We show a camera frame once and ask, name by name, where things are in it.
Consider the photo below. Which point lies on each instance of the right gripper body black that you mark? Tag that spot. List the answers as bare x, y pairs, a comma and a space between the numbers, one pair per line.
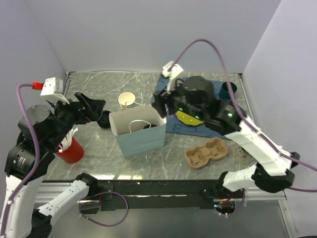
177, 100

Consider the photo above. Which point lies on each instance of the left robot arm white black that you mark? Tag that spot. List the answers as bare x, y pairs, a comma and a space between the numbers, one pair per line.
42, 129

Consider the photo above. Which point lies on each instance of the stack of brown paper cups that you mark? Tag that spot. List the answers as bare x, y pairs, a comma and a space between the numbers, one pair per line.
126, 100

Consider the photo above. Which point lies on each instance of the yellow plate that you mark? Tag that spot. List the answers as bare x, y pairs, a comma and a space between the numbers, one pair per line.
188, 120

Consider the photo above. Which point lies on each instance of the dark green enamel mug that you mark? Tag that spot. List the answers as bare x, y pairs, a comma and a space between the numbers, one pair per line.
224, 92

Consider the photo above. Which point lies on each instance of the blue letter-print cloth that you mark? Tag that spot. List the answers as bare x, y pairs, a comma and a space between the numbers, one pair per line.
174, 125

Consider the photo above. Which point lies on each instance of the light blue paper bag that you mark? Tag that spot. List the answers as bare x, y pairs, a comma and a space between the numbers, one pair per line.
127, 127

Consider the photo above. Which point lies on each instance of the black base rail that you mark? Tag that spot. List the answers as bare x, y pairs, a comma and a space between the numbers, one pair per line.
150, 194

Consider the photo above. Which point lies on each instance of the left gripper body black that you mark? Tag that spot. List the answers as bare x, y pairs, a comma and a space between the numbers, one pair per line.
68, 114

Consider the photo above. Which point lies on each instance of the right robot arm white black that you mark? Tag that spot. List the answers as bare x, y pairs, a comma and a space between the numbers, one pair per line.
272, 173

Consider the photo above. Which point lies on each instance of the red cup holder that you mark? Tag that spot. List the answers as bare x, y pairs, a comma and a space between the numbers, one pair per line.
73, 154

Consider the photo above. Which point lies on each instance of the black cup lid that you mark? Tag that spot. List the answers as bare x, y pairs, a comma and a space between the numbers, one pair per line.
149, 126

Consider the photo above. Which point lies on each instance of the stack of black lids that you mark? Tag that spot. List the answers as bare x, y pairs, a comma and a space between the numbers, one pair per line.
104, 120

